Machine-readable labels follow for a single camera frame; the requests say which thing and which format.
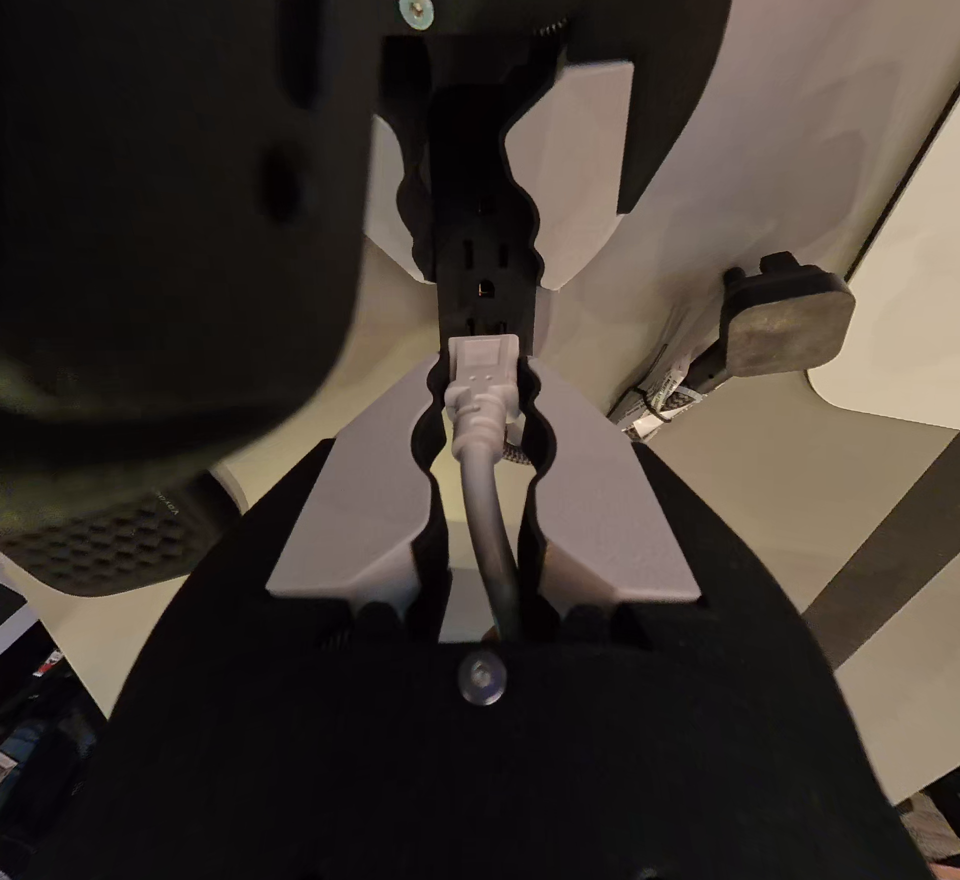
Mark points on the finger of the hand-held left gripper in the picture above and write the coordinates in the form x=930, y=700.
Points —
x=382, y=205
x=577, y=167

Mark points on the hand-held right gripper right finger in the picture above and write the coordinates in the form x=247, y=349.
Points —
x=607, y=520

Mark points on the black power strip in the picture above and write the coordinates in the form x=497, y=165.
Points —
x=484, y=257

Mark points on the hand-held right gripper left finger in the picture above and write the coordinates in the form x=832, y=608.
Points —
x=360, y=512

